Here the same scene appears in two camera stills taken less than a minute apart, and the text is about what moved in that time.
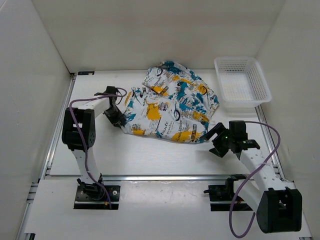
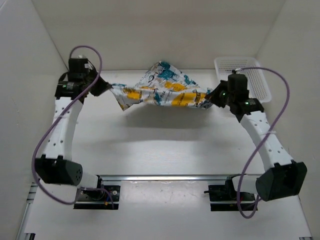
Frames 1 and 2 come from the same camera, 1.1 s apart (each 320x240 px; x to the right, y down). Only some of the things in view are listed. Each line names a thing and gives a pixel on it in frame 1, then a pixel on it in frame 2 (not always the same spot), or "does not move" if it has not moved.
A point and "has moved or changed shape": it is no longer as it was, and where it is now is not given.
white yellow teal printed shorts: (173, 103) has moved or changed shape
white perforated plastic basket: (242, 83) does not move
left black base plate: (95, 197) does not move
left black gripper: (120, 118) → (103, 87)
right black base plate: (225, 193) does not move
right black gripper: (219, 129) → (213, 96)
